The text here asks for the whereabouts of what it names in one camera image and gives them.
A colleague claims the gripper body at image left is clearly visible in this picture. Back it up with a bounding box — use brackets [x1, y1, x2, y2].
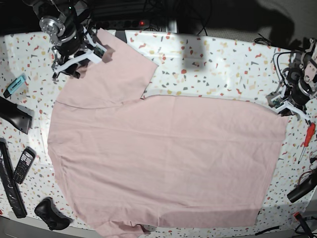
[51, 26, 107, 72]

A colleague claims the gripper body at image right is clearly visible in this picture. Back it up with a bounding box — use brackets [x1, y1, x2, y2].
[266, 85, 310, 119]

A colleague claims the pink T-shirt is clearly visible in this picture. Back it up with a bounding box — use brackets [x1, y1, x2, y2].
[48, 29, 287, 238]

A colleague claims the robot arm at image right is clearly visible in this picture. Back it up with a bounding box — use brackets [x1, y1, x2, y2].
[266, 38, 317, 122]

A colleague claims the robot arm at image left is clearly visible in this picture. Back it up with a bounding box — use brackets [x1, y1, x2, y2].
[23, 0, 107, 80]

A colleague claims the black clamp at table edge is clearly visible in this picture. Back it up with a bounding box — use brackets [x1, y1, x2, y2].
[115, 30, 127, 43]

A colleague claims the light blue highlighter marker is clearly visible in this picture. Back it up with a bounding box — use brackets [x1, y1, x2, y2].
[3, 74, 26, 98]

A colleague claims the red and black tool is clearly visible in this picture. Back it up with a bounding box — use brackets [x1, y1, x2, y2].
[294, 212, 315, 238]

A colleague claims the long black bar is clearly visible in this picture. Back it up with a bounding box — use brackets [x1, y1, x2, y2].
[0, 138, 27, 219]

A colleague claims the black game controller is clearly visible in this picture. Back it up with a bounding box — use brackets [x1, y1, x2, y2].
[34, 197, 72, 231]

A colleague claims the red handled screwdriver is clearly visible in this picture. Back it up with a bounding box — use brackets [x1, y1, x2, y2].
[298, 122, 316, 164]

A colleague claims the power strip with red switch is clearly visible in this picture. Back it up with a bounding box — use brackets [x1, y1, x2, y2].
[95, 20, 150, 30]

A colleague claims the black cable bundle on table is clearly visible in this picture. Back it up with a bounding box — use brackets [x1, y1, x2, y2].
[253, 33, 276, 46]

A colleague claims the black cylinder with wires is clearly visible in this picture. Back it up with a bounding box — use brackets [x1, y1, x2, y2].
[287, 176, 317, 203]

